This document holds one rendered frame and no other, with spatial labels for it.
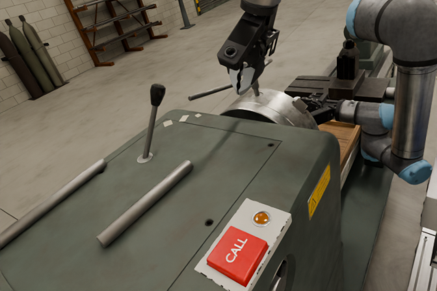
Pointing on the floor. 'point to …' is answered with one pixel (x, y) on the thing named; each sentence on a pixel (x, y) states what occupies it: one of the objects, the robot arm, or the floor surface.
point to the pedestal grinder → (182, 8)
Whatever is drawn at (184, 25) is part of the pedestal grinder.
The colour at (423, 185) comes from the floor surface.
